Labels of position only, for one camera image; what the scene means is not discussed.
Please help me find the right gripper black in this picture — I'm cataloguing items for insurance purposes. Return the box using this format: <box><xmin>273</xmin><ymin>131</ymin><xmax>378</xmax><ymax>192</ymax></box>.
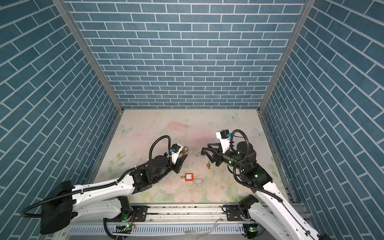
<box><xmin>203</xmin><ymin>142</ymin><xmax>247</xmax><ymax>172</ymax></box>

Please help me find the brass padlock with key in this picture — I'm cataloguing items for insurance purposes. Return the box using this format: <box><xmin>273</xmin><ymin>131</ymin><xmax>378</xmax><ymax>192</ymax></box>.
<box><xmin>180</xmin><ymin>146</ymin><xmax>189</xmax><ymax>156</ymax></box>

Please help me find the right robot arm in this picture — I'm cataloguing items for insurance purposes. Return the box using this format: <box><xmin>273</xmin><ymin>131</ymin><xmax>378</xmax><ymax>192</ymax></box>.
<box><xmin>197</xmin><ymin>141</ymin><xmax>330</xmax><ymax>240</ymax></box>

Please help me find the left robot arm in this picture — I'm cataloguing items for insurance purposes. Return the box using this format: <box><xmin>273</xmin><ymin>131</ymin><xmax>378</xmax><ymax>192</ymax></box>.
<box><xmin>40</xmin><ymin>153</ymin><xmax>187</xmax><ymax>235</ymax></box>

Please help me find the red padlock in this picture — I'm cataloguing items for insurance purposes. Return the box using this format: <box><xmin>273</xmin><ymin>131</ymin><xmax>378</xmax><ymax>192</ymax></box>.
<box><xmin>181</xmin><ymin>173</ymin><xmax>204</xmax><ymax>185</ymax></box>

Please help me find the left controller board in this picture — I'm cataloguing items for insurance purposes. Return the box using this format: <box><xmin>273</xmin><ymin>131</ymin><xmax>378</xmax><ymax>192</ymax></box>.
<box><xmin>113</xmin><ymin>225</ymin><xmax>134</xmax><ymax>235</ymax></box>

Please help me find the controller board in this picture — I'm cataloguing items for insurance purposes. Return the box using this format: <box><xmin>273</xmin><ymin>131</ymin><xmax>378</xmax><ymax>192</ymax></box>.
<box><xmin>113</xmin><ymin>225</ymin><xmax>134</xmax><ymax>235</ymax></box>
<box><xmin>242</xmin><ymin>224</ymin><xmax>263</xmax><ymax>240</ymax></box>

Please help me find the right controller board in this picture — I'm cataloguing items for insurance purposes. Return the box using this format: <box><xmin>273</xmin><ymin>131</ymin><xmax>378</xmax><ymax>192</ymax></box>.
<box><xmin>242</xmin><ymin>224</ymin><xmax>263</xmax><ymax>240</ymax></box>

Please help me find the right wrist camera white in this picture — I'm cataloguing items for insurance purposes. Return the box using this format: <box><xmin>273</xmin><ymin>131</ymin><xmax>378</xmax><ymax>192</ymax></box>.
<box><xmin>216</xmin><ymin>130</ymin><xmax>231</xmax><ymax>153</ymax></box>

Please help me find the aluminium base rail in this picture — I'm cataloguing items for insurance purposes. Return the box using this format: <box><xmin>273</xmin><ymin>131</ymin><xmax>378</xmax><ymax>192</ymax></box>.
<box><xmin>56</xmin><ymin>203</ymin><xmax>319</xmax><ymax>240</ymax></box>

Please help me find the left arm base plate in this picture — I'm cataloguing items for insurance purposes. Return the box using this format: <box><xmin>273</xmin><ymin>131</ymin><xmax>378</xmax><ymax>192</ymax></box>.
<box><xmin>106</xmin><ymin>206</ymin><xmax>148</xmax><ymax>223</ymax></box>

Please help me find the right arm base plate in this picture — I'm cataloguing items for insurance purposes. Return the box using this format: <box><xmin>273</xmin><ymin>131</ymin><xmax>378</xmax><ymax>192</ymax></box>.
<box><xmin>222</xmin><ymin>205</ymin><xmax>256</xmax><ymax>222</ymax></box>

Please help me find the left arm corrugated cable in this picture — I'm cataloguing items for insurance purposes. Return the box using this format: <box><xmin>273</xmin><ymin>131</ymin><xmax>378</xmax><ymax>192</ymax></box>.
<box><xmin>20</xmin><ymin>134</ymin><xmax>172</xmax><ymax>218</ymax></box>

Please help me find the right corner aluminium post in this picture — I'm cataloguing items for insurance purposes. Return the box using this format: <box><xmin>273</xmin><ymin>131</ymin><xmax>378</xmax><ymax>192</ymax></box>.
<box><xmin>259</xmin><ymin>0</ymin><xmax>316</xmax><ymax>113</ymax></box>

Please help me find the corner aluminium post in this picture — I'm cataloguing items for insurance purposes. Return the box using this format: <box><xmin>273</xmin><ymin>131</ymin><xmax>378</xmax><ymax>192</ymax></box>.
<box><xmin>259</xmin><ymin>0</ymin><xmax>316</xmax><ymax>113</ymax></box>
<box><xmin>52</xmin><ymin>0</ymin><xmax>124</xmax><ymax>114</ymax></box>

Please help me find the left corner aluminium post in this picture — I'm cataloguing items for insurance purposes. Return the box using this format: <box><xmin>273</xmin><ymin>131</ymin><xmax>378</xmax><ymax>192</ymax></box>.
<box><xmin>52</xmin><ymin>0</ymin><xmax>124</xmax><ymax>114</ymax></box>

